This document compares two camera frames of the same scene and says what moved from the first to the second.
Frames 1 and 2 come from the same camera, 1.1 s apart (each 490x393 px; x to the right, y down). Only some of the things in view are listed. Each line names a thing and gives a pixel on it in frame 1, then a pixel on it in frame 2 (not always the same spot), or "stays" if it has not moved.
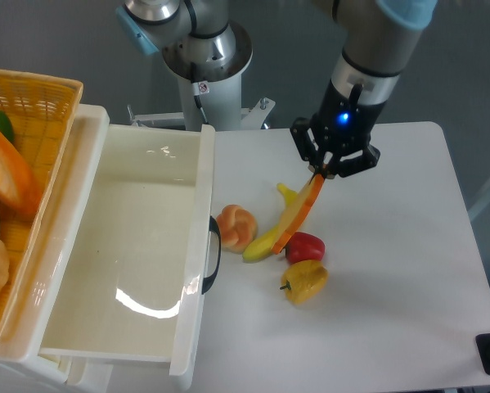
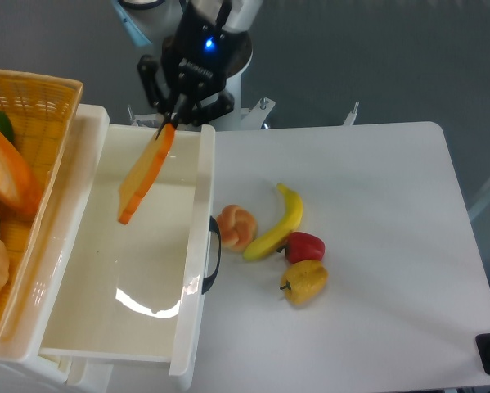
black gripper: x=343 y=127 → x=198 y=60
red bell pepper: x=304 y=246 stays
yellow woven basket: x=42 y=109 stays
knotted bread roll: x=237 y=226 stays
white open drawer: x=109 y=295 stays
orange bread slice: x=298 y=212 → x=143 y=169
